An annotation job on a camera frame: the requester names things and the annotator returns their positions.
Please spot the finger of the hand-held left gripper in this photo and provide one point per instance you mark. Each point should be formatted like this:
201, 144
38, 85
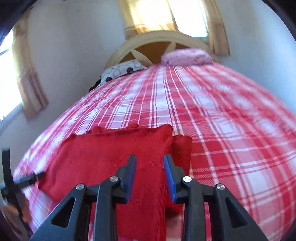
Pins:
30, 178
7, 171

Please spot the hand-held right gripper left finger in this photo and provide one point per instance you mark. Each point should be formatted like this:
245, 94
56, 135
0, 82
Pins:
129, 176

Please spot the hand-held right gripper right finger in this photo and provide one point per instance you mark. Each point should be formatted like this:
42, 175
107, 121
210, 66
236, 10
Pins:
170, 178

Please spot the red knit sweater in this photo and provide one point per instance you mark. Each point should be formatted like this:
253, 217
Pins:
92, 157

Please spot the red plaid bed sheet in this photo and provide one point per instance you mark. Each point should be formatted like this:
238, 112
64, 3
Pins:
219, 115

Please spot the dark cloth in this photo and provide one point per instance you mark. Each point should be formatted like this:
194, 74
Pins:
94, 85

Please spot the side window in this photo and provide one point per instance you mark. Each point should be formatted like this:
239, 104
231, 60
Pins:
9, 74

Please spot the yellow curtain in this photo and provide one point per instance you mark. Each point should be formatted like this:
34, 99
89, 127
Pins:
148, 16
217, 27
29, 69

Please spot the black and white patterned pillow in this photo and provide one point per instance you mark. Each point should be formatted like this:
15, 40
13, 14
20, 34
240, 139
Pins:
122, 69

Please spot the pink pillow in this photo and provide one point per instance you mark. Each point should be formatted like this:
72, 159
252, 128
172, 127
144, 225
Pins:
187, 56

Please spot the cream wooden headboard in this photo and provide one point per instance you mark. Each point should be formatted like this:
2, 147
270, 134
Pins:
152, 49

